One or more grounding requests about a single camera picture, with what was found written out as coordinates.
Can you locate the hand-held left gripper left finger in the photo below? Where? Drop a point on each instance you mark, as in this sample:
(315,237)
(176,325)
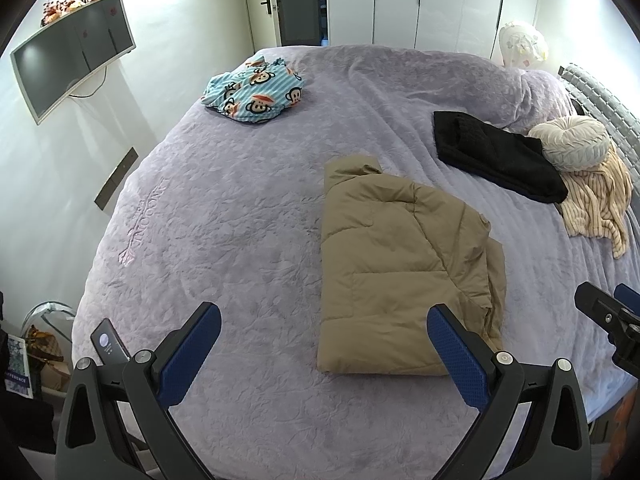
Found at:
(192,355)

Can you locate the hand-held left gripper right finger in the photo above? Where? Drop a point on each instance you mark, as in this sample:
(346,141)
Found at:
(457,355)

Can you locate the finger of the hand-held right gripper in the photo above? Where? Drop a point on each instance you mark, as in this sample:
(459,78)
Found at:
(597,312)
(630,297)

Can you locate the khaki puffer jacket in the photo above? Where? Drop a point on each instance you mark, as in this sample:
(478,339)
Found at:
(400,270)

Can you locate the orange object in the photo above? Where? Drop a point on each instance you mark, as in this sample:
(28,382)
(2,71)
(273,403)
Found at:
(629,417)

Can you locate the smartphone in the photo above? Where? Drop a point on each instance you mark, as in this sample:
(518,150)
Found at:
(111,342)

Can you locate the cream striped garment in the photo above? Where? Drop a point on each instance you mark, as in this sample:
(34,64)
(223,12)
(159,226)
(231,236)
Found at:
(595,200)

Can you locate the brown patterned bag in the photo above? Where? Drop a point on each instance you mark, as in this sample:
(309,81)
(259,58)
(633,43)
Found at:
(47,355)

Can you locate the clear plastic container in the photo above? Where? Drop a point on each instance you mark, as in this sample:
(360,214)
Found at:
(50,312)

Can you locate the round cream pleated pillow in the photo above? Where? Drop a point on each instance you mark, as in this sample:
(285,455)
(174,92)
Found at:
(570,142)

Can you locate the blue and white book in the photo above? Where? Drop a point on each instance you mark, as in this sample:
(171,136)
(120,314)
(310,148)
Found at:
(20,367)

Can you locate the black knit sweater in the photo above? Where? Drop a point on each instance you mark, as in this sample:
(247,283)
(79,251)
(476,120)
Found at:
(500,160)

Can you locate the black object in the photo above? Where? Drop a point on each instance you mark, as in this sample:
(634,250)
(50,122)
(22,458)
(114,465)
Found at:
(22,420)

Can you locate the grey quilted headboard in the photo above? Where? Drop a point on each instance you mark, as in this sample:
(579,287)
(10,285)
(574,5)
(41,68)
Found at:
(605,95)

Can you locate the blue monkey print garment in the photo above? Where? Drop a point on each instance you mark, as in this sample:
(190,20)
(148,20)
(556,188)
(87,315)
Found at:
(255,92)

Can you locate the white patterned pillow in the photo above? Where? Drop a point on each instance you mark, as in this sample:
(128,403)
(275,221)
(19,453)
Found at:
(522,45)

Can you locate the white door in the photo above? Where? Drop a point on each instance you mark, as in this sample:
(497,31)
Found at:
(255,25)

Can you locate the white wardrobe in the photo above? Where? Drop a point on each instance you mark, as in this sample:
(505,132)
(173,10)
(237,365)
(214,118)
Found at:
(440,5)

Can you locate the dark grey door panel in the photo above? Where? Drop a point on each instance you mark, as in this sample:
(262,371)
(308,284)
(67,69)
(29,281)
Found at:
(297,5)

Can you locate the small ornaments on television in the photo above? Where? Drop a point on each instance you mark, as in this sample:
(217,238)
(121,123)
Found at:
(65,5)

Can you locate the dark wall plate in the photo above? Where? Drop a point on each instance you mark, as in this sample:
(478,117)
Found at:
(117,177)

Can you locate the wall-mounted television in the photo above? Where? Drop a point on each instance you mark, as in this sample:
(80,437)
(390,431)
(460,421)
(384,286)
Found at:
(70,55)

